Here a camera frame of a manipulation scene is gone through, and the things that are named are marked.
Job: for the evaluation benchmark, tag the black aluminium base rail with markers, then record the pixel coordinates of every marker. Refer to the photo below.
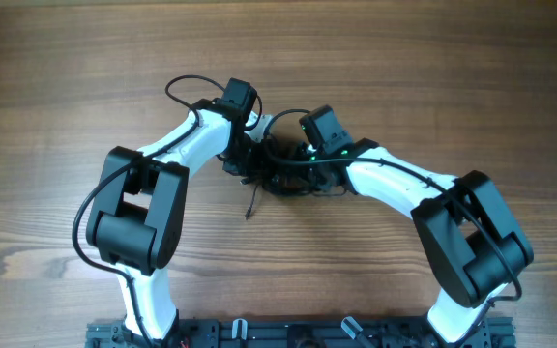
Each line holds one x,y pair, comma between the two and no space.
497,332

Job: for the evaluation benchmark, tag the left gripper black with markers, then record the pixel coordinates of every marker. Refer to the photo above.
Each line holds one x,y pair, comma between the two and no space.
242,164

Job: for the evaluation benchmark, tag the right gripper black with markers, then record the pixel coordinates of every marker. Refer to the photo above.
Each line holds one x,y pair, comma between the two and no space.
312,175

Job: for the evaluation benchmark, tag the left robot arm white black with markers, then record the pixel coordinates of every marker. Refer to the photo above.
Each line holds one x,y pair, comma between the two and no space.
137,209

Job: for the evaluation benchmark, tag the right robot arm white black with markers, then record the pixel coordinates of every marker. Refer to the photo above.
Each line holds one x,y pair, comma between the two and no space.
474,245

